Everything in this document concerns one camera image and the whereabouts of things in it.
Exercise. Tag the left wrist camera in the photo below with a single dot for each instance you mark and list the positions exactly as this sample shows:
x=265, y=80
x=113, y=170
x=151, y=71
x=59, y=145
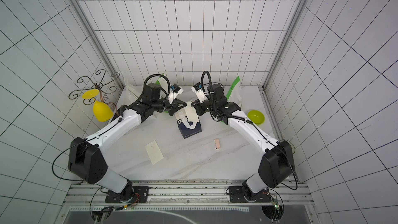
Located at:
x=174, y=93

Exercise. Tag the green bowl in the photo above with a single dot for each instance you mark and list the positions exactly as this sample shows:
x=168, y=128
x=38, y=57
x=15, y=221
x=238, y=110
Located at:
x=256, y=117

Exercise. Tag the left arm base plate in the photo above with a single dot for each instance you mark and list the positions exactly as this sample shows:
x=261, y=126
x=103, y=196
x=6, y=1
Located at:
x=132, y=195

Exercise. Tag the green glass coaster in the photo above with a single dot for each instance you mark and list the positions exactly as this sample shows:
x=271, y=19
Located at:
x=292, y=146

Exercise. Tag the navy beige bag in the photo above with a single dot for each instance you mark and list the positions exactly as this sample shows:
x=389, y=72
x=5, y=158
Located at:
x=187, y=129

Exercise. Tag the aluminium rail frame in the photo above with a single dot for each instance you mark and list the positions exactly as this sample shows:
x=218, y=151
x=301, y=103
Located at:
x=184, y=195

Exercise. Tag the yellow cup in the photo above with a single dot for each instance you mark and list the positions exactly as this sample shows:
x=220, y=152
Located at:
x=102, y=111

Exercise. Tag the black scroll metal stand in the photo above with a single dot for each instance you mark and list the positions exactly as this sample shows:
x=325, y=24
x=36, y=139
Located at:
x=103, y=95

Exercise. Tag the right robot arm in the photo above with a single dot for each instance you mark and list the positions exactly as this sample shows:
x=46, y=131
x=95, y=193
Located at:
x=276, y=157

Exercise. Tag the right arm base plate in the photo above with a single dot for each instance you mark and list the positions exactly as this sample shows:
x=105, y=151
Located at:
x=242, y=194

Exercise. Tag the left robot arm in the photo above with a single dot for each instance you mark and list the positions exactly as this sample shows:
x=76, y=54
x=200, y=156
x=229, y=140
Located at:
x=86, y=156

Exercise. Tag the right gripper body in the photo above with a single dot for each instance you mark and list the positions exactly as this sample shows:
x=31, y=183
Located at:
x=199, y=107

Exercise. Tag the green white bag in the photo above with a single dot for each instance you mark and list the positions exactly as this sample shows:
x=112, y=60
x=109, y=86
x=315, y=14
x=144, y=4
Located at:
x=233, y=87
x=160, y=82

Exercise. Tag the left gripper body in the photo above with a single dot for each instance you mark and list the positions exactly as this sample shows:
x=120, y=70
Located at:
x=171, y=108

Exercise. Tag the white paper bag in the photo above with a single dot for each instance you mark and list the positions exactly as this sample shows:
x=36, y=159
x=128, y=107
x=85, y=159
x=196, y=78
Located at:
x=129, y=95

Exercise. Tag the pink stapler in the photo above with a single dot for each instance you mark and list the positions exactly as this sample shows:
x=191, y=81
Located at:
x=217, y=144

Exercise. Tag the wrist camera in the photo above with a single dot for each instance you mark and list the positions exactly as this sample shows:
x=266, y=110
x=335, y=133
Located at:
x=174, y=93
x=199, y=92

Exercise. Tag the cream receipt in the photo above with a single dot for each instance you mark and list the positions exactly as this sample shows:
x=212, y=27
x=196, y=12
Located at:
x=154, y=152
x=191, y=114

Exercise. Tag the yellow saucer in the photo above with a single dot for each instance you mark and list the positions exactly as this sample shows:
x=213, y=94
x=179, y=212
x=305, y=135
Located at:
x=92, y=93

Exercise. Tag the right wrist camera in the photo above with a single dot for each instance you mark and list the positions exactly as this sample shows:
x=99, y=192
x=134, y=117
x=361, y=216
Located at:
x=199, y=92

